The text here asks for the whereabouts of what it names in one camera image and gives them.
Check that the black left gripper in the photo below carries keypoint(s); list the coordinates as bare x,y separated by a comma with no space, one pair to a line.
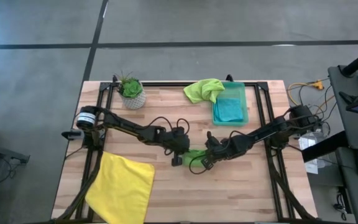
177,141

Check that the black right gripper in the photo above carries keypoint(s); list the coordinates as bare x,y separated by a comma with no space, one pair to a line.
232,147

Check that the dark green microfiber towel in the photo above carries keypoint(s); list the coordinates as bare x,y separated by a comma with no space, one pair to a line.
193,155

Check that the teal microfiber towel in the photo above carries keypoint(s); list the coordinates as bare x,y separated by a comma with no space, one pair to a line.
228,110

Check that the lime microfiber towel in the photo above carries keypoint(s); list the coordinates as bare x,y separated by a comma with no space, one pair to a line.
204,90

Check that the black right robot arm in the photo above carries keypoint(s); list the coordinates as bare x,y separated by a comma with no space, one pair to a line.
278,130

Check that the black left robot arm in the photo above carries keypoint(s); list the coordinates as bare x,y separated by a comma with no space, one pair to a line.
126,127

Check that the yellow microfiber towel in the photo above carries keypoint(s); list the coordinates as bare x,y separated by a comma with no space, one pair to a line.
120,186

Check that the teal translucent plastic bin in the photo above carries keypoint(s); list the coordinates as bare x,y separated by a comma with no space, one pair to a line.
236,90

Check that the succulent in white patterned pot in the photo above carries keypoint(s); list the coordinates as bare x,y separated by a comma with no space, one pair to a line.
132,90

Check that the white paper box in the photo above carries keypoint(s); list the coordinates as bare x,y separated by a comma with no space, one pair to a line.
311,141

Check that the black desk beam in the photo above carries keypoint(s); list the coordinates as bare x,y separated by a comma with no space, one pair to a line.
325,146

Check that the orange plug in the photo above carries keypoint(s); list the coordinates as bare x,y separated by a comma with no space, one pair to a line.
319,85

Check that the dark grey desk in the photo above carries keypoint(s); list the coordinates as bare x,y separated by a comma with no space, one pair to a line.
350,124

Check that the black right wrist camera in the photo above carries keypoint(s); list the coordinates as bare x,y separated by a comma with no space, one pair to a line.
213,140

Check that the black aluminium table frame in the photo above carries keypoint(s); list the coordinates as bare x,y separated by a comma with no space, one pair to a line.
166,84

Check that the black clamp bracket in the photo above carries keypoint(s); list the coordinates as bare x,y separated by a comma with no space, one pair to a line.
71,134

